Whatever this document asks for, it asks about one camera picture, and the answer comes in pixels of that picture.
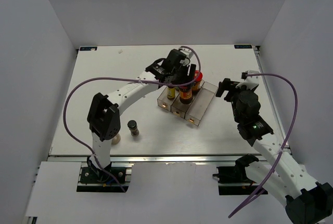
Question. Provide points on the clear three-slot organizer tray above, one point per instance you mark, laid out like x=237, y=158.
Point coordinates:
x=193, y=112

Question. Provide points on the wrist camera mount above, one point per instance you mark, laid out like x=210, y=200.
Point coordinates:
x=250, y=80
x=188, y=53

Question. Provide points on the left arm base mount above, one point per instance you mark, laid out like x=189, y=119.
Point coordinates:
x=92, y=179

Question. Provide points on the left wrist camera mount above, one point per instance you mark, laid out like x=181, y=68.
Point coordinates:
x=188, y=53

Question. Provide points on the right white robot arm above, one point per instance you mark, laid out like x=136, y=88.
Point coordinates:
x=304, y=199

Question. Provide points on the black cap spice bottle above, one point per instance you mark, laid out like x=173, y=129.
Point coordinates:
x=132, y=125

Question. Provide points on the blue corner label right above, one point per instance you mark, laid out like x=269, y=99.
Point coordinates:
x=242, y=46

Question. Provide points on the blue corner label left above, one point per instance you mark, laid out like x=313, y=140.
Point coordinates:
x=88, y=48

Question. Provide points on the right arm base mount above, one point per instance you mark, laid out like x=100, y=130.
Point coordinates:
x=232, y=180

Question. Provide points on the aluminium table rail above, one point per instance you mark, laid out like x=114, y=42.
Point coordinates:
x=154, y=159

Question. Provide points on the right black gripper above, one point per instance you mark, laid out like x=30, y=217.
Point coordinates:
x=226, y=85

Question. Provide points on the blue corner label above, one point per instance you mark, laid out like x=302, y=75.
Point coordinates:
x=88, y=48
x=242, y=46

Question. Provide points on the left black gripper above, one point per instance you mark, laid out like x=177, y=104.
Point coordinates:
x=187, y=78

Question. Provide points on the pink cap spice bottle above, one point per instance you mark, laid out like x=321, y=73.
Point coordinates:
x=116, y=140

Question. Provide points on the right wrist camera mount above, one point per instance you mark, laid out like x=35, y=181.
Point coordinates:
x=250, y=80

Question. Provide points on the small yellow label bottle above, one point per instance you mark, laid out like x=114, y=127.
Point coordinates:
x=170, y=93

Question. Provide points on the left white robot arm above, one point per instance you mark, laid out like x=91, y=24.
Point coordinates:
x=106, y=110

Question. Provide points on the red lid jar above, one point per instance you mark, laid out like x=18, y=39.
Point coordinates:
x=185, y=93
x=197, y=84

